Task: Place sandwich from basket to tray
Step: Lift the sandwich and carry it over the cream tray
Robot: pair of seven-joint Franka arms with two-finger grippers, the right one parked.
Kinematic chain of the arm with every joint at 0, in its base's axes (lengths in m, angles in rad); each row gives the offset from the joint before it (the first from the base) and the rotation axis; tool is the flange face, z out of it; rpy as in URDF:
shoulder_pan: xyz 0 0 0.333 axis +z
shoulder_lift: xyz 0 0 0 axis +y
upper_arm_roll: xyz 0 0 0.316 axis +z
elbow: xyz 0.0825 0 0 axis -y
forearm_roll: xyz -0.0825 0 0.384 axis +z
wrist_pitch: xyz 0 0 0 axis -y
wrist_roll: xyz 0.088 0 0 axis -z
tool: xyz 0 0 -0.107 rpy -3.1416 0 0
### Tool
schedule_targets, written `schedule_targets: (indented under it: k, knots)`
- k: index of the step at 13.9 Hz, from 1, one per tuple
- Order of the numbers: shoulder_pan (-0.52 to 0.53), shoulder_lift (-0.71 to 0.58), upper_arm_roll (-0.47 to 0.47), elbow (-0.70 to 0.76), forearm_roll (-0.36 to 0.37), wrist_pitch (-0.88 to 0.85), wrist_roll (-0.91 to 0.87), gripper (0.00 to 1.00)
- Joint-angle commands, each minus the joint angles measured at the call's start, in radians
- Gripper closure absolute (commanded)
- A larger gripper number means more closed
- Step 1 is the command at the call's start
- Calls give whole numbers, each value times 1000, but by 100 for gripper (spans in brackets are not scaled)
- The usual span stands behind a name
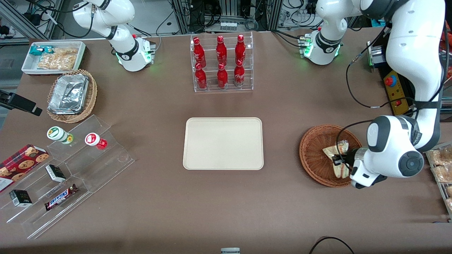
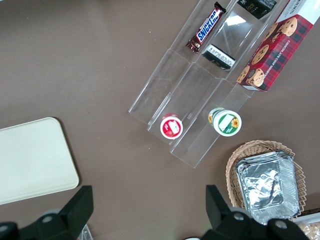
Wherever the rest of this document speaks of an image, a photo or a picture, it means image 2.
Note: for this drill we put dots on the green lidded yogurt cup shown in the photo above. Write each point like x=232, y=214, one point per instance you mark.
x=227, y=123

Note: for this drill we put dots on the light wicker basket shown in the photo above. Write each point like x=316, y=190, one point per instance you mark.
x=231, y=180

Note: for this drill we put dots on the black white small package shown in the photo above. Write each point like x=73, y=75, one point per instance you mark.
x=218, y=57

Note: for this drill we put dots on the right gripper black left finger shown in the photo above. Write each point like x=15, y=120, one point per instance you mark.
x=75, y=212

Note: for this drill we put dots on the Snickers chocolate bar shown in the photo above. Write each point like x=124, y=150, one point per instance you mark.
x=207, y=28

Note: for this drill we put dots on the cream rectangular serving tray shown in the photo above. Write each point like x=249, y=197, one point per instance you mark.
x=32, y=160

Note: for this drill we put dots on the small dark green box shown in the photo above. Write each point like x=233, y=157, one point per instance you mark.
x=257, y=7

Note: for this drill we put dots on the red lidded yogurt cup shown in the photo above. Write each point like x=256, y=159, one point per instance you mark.
x=171, y=126

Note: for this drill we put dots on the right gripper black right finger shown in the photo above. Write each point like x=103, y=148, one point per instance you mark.
x=222, y=220

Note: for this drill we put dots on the clear acrylic stepped stand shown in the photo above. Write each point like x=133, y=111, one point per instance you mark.
x=197, y=82

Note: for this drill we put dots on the clear bag of crackers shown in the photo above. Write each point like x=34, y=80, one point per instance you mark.
x=312, y=231

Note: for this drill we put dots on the white rectangular snack bin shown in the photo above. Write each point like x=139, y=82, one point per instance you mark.
x=303, y=218

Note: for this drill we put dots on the aluminium foil tray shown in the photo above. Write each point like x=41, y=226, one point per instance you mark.
x=267, y=185

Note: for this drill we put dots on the red tartan cookie box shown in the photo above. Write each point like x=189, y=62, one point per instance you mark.
x=277, y=50

